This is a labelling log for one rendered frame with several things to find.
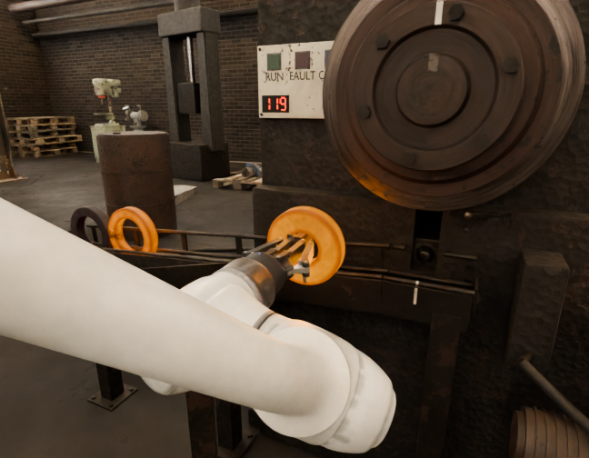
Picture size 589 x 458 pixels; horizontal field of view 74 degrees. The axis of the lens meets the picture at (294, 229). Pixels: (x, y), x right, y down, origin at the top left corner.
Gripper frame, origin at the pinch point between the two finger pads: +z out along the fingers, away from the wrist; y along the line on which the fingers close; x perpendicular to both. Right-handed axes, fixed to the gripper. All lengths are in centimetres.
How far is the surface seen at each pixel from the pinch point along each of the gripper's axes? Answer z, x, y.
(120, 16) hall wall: 638, 184, -700
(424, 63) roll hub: 9.3, 31.2, 18.7
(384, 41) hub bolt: 9.4, 35.1, 11.5
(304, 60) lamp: 31.5, 34.3, -13.2
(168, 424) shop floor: 13, -85, -60
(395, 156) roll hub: 9.3, 15.2, 14.9
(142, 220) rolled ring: 19, -10, -63
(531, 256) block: 19.7, -5.3, 41.1
